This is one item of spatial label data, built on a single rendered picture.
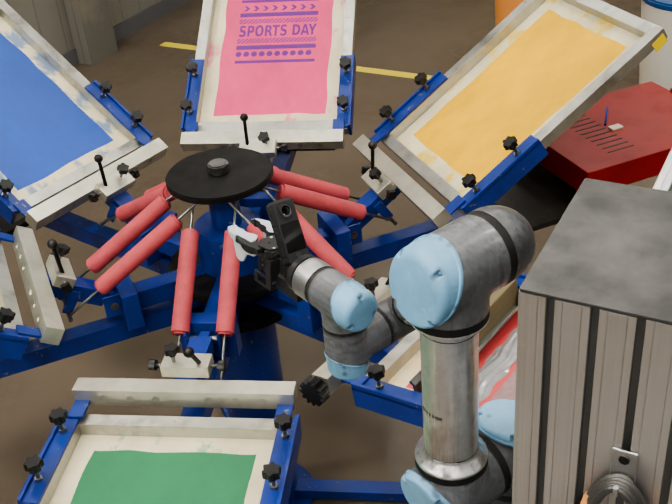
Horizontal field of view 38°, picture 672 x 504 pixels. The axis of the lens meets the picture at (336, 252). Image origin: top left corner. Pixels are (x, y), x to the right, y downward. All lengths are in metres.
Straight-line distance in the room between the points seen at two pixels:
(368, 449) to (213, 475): 1.44
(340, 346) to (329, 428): 2.17
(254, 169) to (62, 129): 0.92
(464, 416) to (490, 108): 1.81
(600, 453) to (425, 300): 0.34
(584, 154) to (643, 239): 2.17
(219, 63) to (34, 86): 0.67
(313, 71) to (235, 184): 0.96
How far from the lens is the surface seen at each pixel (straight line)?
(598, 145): 3.31
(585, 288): 1.00
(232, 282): 2.63
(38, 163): 3.36
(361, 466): 3.65
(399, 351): 2.50
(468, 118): 3.17
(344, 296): 1.58
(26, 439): 4.08
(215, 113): 3.55
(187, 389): 2.46
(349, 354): 1.65
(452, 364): 1.39
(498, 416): 1.65
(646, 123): 3.48
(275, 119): 3.48
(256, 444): 2.40
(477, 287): 1.31
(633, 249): 1.07
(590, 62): 3.09
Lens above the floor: 2.61
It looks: 33 degrees down
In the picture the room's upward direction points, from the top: 5 degrees counter-clockwise
